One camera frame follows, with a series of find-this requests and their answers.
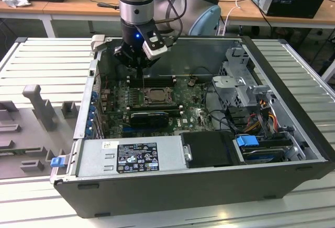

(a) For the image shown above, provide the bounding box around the silver CPU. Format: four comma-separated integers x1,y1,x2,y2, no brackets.
150,88,169,101

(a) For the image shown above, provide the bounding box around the metal socket cover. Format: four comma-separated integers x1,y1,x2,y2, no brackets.
144,87,175,105

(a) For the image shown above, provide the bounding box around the black RAM slot row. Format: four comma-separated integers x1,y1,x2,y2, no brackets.
127,74,176,88
129,103,183,116

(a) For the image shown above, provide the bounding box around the CPU socket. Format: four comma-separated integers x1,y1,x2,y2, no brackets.
142,86,176,106

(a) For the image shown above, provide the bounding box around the low-profile graphics card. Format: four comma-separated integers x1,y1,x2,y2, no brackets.
130,111,170,128

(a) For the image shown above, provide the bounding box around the wooden desk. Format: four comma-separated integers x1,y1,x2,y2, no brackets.
0,0,335,39

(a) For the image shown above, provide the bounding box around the green motherboard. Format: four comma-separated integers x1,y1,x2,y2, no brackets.
103,77,218,139

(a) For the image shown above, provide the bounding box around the metal drive cage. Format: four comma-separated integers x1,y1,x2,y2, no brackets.
211,47,278,108

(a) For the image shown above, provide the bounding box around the grey power supply unit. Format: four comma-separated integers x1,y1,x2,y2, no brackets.
75,135,189,178

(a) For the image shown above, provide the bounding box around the black plastic shroud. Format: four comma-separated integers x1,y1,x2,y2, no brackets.
180,131,245,168

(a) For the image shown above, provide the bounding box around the blue case latch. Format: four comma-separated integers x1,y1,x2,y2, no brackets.
51,156,65,168

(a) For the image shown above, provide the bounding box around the grey parts rack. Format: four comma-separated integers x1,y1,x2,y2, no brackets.
0,84,82,180

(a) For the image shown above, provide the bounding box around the hard disk in blue carrier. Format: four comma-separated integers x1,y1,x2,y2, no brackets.
235,133,293,165

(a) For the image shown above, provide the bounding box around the black PC case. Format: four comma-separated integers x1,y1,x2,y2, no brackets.
49,35,335,220

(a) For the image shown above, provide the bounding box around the green RAM stick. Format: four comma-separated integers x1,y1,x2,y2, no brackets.
0,148,29,157

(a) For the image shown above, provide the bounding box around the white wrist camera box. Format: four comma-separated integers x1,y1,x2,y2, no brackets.
142,33,168,61

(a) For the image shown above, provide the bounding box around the white cable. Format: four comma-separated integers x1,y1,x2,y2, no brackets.
224,0,243,27

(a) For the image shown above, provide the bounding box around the coloured power wire bundle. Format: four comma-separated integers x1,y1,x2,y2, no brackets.
245,107,278,134

